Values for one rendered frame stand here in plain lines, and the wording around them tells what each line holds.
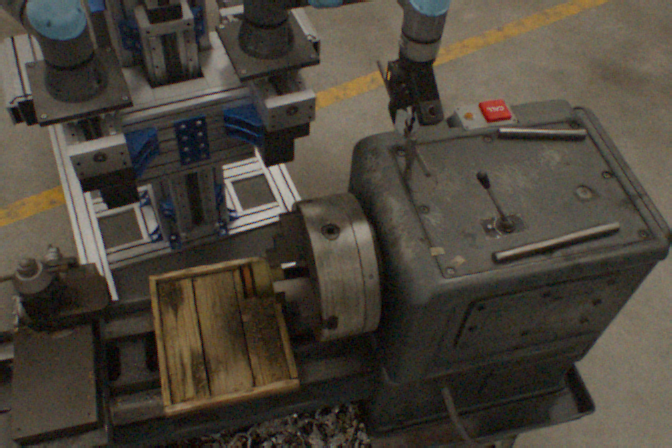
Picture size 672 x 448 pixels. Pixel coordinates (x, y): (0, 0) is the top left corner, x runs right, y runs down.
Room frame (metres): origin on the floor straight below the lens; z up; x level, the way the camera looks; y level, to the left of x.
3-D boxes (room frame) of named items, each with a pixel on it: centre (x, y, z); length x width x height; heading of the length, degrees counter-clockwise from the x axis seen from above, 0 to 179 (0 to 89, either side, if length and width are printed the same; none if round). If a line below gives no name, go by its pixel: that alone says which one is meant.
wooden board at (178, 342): (0.77, 0.24, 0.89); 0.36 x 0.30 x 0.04; 19
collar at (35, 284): (0.73, 0.61, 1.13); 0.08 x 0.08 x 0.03
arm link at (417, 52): (1.05, -0.12, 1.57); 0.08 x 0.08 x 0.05
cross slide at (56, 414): (0.67, 0.59, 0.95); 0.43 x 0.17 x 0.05; 19
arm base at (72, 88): (1.27, 0.67, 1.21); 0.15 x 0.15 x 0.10
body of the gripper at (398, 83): (1.05, -0.12, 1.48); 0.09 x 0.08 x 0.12; 19
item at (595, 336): (1.00, -0.36, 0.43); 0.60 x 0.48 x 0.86; 109
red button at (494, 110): (1.21, -0.34, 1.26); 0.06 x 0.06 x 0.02; 19
